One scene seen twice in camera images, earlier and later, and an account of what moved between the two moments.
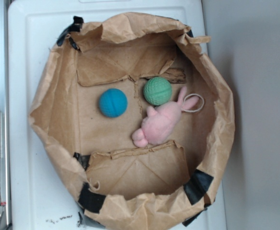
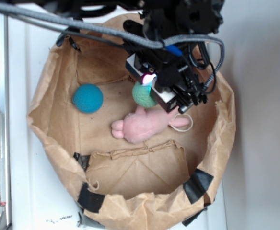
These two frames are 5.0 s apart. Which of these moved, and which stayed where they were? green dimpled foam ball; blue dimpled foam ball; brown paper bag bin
Moved: blue dimpled foam ball; green dimpled foam ball
Stayed: brown paper bag bin
